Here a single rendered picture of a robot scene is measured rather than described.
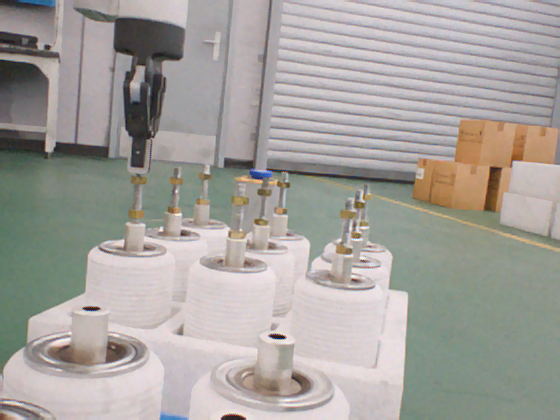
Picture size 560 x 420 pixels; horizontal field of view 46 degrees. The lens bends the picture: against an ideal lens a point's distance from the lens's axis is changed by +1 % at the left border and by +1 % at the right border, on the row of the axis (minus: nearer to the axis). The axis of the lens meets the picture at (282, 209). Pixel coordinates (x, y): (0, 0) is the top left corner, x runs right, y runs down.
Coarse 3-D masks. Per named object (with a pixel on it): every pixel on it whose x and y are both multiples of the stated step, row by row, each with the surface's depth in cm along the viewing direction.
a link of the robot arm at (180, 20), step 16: (80, 0) 66; (96, 0) 67; (112, 0) 68; (128, 0) 67; (144, 0) 67; (160, 0) 67; (176, 0) 68; (96, 16) 71; (112, 16) 70; (128, 16) 68; (144, 16) 67; (160, 16) 68; (176, 16) 69
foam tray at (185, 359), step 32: (32, 320) 69; (64, 320) 69; (288, 320) 78; (384, 320) 83; (160, 352) 66; (192, 352) 65; (224, 352) 65; (256, 352) 66; (384, 352) 70; (192, 384) 66; (352, 384) 63; (384, 384) 62; (352, 416) 63; (384, 416) 62
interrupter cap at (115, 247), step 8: (120, 240) 77; (104, 248) 71; (112, 248) 72; (120, 248) 74; (144, 248) 75; (152, 248) 75; (160, 248) 75; (128, 256) 70; (136, 256) 71; (144, 256) 71; (152, 256) 71
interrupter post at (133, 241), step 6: (126, 222) 74; (126, 228) 73; (132, 228) 73; (138, 228) 73; (144, 228) 74; (126, 234) 73; (132, 234) 73; (138, 234) 73; (126, 240) 73; (132, 240) 73; (138, 240) 73; (126, 246) 73; (132, 246) 73; (138, 246) 73
